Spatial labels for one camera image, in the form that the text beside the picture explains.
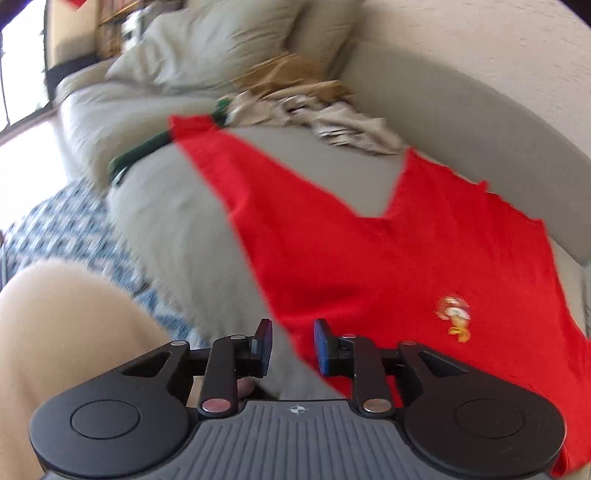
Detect red shirt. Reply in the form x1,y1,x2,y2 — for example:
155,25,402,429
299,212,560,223
168,114,591,478

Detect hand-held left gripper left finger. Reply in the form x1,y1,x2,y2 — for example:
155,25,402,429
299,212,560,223
108,318,274,418

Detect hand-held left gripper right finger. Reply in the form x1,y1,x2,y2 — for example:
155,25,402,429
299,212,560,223
314,318,481,416

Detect beige grey crumpled garment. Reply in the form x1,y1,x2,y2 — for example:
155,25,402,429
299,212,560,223
217,90,407,158

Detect window with dark frame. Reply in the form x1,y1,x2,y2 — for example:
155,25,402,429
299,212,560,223
0,0,100,139

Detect sage green pillow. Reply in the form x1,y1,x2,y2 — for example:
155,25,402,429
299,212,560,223
106,0,305,93
286,0,365,77

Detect wooden bookshelf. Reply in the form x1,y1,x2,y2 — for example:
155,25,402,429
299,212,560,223
95,0,185,56

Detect person's beige pants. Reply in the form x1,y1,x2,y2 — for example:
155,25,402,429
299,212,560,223
0,261,204,480

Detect dark green fabric strap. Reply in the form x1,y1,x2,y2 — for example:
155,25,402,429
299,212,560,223
107,97,232,185

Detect grey sofa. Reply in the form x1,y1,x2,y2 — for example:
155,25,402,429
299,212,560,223
55,0,591,402

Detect tan crumpled garment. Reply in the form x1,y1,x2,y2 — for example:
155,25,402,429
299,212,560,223
233,53,354,102

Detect blue white patterned rug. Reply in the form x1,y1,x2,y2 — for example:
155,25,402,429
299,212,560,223
0,178,208,352

